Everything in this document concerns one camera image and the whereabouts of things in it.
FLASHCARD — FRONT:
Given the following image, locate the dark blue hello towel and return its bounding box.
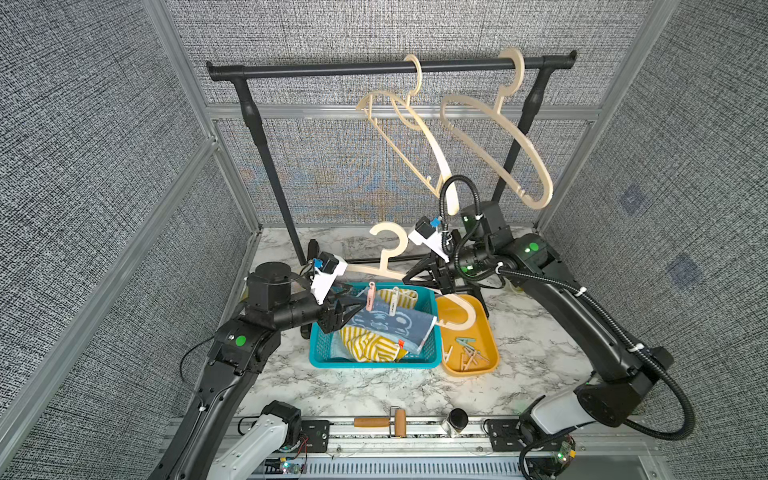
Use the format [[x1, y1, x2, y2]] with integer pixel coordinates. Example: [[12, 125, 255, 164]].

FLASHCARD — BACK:
[[347, 288, 437, 354]]

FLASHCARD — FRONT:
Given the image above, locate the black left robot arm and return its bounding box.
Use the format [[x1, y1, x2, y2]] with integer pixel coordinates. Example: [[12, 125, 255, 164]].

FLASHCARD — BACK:
[[150, 262, 366, 479]]

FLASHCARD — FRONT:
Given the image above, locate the small black lidded jar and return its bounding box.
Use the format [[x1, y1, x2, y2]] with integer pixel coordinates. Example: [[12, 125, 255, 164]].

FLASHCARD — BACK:
[[441, 408, 469, 438]]

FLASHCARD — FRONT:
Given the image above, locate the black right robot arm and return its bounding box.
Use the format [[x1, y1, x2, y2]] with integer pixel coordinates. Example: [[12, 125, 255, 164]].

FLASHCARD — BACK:
[[404, 201, 691, 438]]

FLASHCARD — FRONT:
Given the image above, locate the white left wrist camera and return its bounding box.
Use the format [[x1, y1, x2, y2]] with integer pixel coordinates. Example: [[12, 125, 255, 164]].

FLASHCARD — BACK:
[[310, 252, 348, 305]]

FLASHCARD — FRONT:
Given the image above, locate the teal plastic basket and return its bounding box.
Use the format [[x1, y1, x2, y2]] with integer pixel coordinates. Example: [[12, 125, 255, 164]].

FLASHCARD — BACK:
[[309, 283, 442, 370]]

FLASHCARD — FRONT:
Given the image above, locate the mint green clothespin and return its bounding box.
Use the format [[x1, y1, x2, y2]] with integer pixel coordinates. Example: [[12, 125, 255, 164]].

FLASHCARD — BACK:
[[455, 337, 476, 349]]

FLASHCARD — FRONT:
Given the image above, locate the pink clothespin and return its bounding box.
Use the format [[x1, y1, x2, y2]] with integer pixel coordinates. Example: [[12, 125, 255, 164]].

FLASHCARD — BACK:
[[464, 347, 488, 363]]

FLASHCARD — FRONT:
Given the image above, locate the black corrugated cable conduit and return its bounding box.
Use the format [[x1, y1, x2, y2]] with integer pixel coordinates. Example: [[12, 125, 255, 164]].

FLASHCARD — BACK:
[[438, 175, 697, 442]]

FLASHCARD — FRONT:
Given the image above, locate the black clothes rack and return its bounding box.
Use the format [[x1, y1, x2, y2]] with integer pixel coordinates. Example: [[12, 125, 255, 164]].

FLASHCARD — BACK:
[[206, 50, 578, 263]]

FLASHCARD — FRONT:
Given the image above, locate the white right arm base mount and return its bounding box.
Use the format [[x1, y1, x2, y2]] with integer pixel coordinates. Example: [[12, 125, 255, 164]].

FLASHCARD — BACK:
[[517, 390, 595, 445]]

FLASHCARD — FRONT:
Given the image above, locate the wooden handle roller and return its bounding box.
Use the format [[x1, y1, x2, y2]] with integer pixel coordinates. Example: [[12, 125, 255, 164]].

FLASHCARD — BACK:
[[353, 406, 407, 438]]

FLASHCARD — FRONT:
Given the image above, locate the salmon clothespin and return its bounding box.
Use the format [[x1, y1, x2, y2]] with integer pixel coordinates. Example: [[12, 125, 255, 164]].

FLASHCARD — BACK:
[[365, 281, 377, 312]]

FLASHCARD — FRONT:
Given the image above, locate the yellow plastic tray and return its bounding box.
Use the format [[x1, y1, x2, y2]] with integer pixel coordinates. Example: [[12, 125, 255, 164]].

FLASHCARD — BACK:
[[437, 295, 500, 377]]

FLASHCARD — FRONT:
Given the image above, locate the beige hanger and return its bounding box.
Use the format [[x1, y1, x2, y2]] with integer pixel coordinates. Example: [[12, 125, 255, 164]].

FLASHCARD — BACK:
[[341, 221, 478, 331], [356, 53, 461, 217], [440, 47, 554, 211]]

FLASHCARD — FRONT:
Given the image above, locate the yellow striped towel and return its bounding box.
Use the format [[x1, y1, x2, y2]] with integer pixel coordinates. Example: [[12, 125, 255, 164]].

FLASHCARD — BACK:
[[340, 325, 412, 363]]

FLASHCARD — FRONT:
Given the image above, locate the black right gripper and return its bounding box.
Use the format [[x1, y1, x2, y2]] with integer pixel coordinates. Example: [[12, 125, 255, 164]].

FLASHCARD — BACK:
[[405, 249, 499, 299]]

